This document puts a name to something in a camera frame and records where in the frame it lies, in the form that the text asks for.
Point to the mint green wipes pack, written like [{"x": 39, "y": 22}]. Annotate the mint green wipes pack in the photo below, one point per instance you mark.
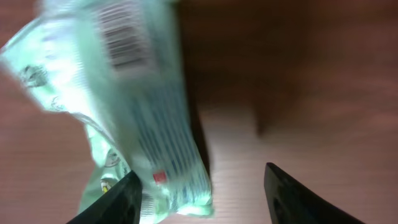
[{"x": 115, "y": 66}]

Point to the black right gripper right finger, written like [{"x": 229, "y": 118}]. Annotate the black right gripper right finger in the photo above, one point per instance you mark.
[{"x": 290, "y": 202}]

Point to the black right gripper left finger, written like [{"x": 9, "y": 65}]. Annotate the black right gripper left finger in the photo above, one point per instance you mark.
[{"x": 120, "y": 205}]

